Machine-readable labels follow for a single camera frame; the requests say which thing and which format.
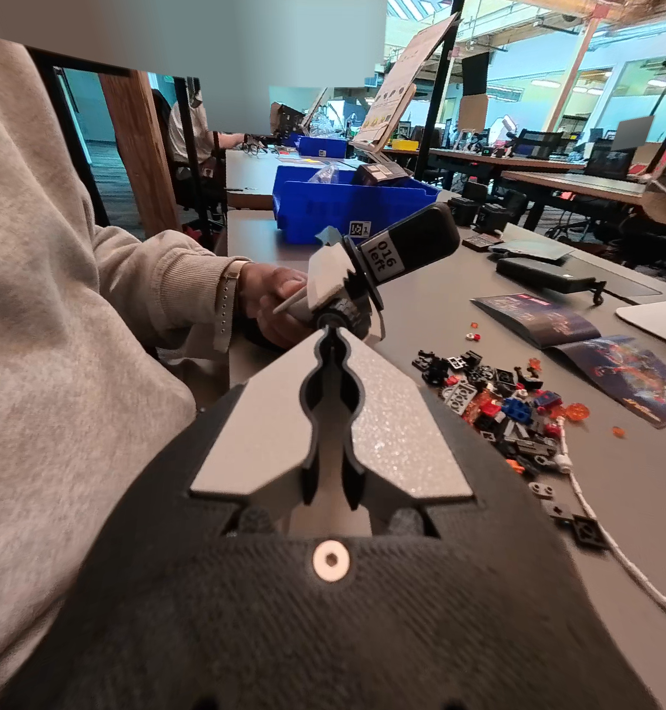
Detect black square lego plate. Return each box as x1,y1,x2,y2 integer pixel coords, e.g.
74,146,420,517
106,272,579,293
571,516,611,551

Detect white lego string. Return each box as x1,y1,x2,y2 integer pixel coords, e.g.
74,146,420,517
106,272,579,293
555,419,666,633

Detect open lego instruction booklet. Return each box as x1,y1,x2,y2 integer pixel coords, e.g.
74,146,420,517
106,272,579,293
471,293,666,429

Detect dark cardboard box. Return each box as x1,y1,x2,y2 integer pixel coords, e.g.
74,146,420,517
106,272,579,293
352,162,411,186

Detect pale wrist strap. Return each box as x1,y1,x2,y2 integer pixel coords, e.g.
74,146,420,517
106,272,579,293
212,260,253,353

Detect black metal pole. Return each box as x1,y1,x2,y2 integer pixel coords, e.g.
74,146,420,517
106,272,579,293
413,0,467,178

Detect grey flat sleeve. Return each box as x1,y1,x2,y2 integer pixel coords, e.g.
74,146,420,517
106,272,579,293
488,239,577,263

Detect person's left forearm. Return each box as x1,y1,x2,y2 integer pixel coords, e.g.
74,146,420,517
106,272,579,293
89,224,239,356

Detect person's left hand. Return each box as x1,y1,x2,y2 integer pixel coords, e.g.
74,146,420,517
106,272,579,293
238,265,317,350

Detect person's grey hoodie torso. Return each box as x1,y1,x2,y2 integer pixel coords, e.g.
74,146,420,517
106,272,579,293
0,33,234,710

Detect large blue plastic bin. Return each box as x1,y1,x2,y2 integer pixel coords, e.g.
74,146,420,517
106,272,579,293
272,165,442,246

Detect tilted picture board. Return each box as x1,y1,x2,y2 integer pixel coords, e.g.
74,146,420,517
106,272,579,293
351,14,461,153

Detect pile of mixed lego pieces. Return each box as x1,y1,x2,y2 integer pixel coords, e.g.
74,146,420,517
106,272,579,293
412,348,575,478

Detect black lego wheel grey hub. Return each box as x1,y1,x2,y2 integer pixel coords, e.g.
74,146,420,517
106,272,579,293
313,297,374,340

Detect long wooden desk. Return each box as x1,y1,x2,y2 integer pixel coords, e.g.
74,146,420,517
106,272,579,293
427,145,589,173

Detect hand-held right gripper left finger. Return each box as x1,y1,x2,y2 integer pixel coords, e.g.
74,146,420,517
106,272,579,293
189,326,334,506

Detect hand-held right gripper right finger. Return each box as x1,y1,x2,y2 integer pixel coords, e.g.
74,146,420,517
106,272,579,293
334,326,475,510

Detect black zip pouch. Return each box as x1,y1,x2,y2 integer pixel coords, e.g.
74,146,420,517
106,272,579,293
497,256,608,306

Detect clear plastic bag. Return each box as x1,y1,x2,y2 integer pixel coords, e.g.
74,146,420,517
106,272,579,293
308,162,356,185

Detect black and cardboard hanging panel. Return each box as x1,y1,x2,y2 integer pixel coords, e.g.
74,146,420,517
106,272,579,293
458,53,492,134

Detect red wooden column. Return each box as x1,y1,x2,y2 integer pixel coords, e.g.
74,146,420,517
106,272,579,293
546,17,600,134

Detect wooden post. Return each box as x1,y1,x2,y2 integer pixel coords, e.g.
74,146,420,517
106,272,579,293
97,69,181,239

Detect grey office desk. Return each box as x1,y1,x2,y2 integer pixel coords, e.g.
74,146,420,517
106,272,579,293
225,147,312,212

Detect small blue plastic bin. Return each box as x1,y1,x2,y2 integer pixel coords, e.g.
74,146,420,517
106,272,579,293
299,135,349,159

